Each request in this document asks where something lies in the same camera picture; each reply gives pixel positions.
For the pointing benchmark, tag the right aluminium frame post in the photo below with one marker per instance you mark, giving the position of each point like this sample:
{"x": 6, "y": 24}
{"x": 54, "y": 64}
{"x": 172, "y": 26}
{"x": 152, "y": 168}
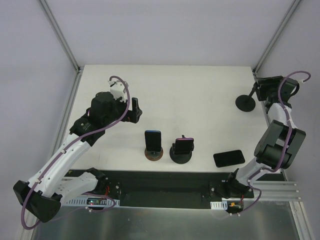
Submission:
{"x": 292, "y": 9}

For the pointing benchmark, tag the black clamp phone stand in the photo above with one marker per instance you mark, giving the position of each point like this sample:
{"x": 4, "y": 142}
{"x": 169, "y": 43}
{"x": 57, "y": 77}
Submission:
{"x": 179, "y": 159}

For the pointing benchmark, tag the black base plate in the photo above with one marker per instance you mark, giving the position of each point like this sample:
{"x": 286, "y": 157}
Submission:
{"x": 179, "y": 190}

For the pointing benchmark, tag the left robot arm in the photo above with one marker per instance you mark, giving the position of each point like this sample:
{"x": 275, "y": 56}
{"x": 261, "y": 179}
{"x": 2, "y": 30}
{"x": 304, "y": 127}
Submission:
{"x": 44, "y": 193}

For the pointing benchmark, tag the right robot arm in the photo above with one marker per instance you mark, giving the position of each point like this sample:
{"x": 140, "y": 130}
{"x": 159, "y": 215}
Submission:
{"x": 280, "y": 143}

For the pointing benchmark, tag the purple phone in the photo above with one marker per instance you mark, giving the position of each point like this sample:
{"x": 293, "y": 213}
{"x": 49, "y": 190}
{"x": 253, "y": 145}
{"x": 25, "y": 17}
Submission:
{"x": 183, "y": 146}

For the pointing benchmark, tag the aluminium frame post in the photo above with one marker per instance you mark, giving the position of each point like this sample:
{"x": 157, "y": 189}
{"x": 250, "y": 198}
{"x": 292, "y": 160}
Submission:
{"x": 292, "y": 9}
{"x": 59, "y": 34}

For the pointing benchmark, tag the black tall phone stand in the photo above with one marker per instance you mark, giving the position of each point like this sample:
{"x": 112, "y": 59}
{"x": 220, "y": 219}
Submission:
{"x": 246, "y": 102}

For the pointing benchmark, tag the blue phone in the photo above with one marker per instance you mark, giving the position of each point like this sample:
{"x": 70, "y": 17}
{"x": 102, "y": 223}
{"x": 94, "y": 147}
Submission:
{"x": 153, "y": 140}

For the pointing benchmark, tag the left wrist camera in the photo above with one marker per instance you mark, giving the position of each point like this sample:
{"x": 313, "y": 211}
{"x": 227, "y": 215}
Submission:
{"x": 117, "y": 89}

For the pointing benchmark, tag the brown base phone stand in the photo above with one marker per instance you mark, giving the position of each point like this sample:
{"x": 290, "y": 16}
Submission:
{"x": 153, "y": 155}

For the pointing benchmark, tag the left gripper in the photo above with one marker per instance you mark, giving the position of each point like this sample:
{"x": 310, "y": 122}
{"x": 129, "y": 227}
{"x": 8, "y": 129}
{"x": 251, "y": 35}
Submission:
{"x": 134, "y": 110}

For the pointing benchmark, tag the black phone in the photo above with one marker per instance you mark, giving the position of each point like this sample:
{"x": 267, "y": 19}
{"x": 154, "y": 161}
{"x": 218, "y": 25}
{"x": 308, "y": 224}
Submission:
{"x": 228, "y": 158}

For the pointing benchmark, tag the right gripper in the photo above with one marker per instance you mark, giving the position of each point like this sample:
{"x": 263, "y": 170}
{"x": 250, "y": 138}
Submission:
{"x": 261, "y": 88}

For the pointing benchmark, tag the left aluminium frame post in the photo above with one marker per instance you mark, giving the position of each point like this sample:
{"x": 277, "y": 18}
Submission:
{"x": 59, "y": 34}

